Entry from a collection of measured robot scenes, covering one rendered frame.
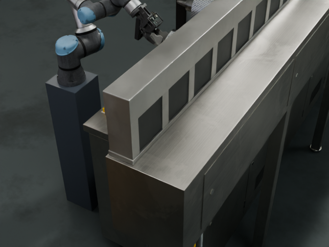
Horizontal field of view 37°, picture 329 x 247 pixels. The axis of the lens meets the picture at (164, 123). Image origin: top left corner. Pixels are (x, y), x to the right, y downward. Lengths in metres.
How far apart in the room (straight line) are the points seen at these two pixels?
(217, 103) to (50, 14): 4.07
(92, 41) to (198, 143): 1.34
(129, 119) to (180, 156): 0.21
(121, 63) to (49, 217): 1.81
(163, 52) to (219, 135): 0.29
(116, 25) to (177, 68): 3.79
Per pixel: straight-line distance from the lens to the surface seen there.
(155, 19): 2.24
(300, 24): 2.07
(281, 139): 2.33
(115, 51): 4.70
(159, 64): 1.34
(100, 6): 2.29
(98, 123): 2.36
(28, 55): 4.79
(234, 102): 1.57
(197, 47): 1.46
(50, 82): 2.70
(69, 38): 2.60
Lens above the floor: 2.36
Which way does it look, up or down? 39 degrees down
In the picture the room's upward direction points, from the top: 1 degrees counter-clockwise
